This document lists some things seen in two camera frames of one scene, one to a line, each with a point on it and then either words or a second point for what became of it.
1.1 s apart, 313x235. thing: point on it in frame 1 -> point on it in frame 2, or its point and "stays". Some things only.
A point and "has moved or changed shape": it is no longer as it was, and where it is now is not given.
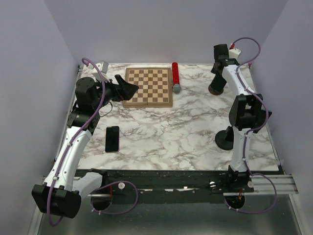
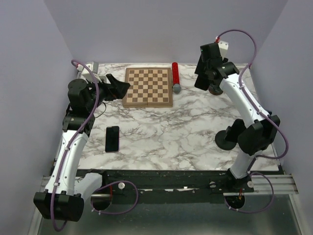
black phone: x=218 y=82 has moved or changed shape
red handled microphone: x=176 y=87 stays
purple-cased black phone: x=112 y=139 stays
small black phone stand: x=214 y=92 stays
